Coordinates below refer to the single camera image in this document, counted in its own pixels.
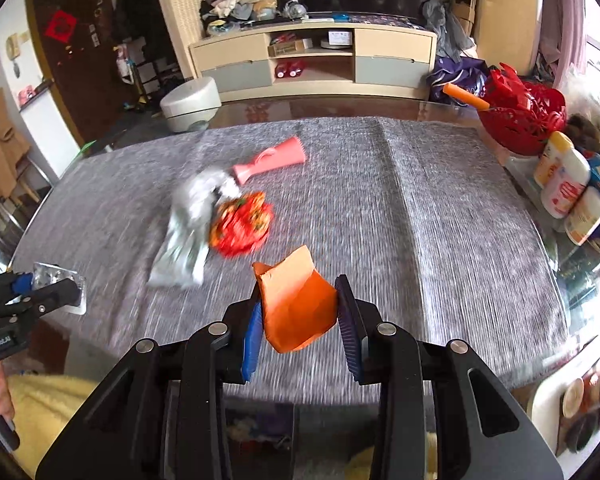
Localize red crumpled wrapper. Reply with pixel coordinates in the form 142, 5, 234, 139
210, 191, 276, 258

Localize white crumpled wrapper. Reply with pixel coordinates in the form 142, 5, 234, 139
150, 169, 241, 288

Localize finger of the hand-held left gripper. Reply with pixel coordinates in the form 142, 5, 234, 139
0, 271, 36, 306
20, 278, 79, 317

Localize dark hanging coats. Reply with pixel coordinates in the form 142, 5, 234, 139
115, 0, 168, 96

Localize cardboard boxes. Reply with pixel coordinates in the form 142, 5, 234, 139
452, 0, 478, 36

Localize pale yellow bottle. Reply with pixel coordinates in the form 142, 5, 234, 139
532, 131, 576, 188

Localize red diamond door paper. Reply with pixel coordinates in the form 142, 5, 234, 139
44, 8, 78, 43

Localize grey table mat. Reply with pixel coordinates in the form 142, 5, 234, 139
10, 116, 571, 406

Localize rattan folding screen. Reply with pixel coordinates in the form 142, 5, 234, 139
147, 0, 206, 78

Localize silver blister pack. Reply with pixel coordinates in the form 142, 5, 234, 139
32, 262, 88, 316

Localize brown door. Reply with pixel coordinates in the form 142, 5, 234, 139
27, 0, 116, 143

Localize grey garment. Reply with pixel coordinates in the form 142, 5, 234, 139
420, 0, 476, 61

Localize pink curtain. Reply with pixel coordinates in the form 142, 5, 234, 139
540, 0, 588, 86

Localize orange carton piece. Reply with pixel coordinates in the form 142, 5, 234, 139
252, 245, 338, 353

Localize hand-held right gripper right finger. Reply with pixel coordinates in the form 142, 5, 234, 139
334, 274, 565, 480

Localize white round stool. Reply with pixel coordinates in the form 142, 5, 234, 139
160, 77, 222, 133

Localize cream television cabinet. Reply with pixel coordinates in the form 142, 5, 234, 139
189, 12, 438, 103

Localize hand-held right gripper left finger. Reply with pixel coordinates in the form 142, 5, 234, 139
35, 285, 263, 480

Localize child's scooter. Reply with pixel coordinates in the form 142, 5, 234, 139
115, 42, 148, 111

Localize red bottles in cabinet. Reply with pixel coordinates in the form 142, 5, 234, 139
274, 59, 306, 80

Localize white bottle yellow label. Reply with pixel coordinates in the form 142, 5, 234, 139
564, 186, 600, 247

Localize red openwork basket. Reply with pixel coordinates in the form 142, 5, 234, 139
477, 62, 567, 157

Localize white bottle red label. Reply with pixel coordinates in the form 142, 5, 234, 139
540, 149, 592, 220

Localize brown lidded jar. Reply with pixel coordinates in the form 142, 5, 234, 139
560, 375, 588, 418

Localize cream standing air conditioner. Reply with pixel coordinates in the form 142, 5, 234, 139
475, 0, 543, 76

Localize purple bags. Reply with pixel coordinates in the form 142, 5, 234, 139
426, 57, 491, 103

